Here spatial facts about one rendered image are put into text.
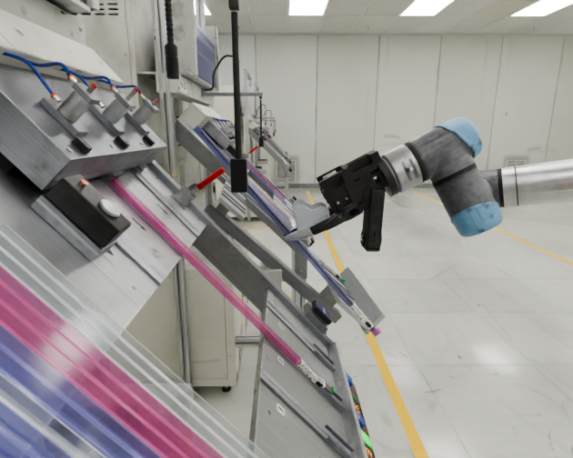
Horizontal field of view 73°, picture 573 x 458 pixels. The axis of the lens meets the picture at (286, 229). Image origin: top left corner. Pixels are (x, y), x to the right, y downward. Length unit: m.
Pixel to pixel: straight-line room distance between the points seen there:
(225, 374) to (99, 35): 1.44
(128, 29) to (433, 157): 1.25
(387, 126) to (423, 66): 1.30
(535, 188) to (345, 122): 7.54
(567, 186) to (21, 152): 0.80
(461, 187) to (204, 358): 1.42
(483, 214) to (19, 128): 0.63
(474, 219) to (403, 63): 7.96
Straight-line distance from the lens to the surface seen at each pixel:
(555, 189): 0.83
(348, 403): 0.73
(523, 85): 9.53
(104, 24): 1.70
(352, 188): 0.66
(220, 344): 1.80
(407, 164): 0.68
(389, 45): 8.58
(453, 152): 0.70
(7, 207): 0.45
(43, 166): 0.47
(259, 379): 0.55
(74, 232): 0.45
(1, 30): 0.57
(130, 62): 1.65
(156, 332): 1.83
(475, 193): 0.70
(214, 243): 0.80
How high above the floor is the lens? 1.18
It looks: 14 degrees down
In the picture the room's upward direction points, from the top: straight up
